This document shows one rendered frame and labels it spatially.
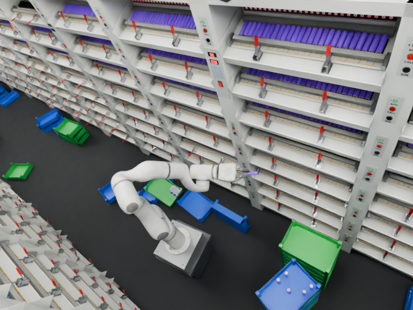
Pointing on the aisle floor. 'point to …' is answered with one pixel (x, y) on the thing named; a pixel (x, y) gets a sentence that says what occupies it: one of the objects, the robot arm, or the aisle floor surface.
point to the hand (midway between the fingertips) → (245, 173)
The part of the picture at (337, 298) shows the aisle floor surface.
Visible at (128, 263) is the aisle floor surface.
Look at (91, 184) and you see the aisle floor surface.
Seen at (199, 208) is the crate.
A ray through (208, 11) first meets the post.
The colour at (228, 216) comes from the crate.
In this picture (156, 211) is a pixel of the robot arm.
